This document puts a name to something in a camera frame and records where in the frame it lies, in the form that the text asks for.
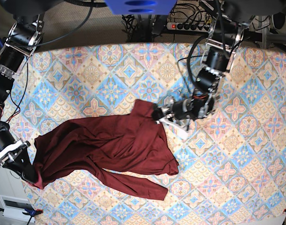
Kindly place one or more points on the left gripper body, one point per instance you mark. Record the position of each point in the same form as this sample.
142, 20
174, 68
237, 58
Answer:
177, 115

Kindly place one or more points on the blue plastic box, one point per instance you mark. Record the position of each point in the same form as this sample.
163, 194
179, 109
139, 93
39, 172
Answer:
140, 7

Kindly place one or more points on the blue clamp front left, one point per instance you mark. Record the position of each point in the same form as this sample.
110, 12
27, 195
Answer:
30, 212

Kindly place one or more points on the white power strip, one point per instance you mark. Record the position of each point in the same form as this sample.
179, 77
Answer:
187, 26

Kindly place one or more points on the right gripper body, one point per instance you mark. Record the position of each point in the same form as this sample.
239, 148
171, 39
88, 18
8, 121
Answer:
15, 157

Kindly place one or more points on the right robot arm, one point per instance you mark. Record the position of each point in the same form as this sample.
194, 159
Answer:
23, 38

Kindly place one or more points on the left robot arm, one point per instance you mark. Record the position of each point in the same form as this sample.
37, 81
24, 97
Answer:
226, 34

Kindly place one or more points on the maroon t-shirt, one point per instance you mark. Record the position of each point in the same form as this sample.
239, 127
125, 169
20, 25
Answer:
119, 150

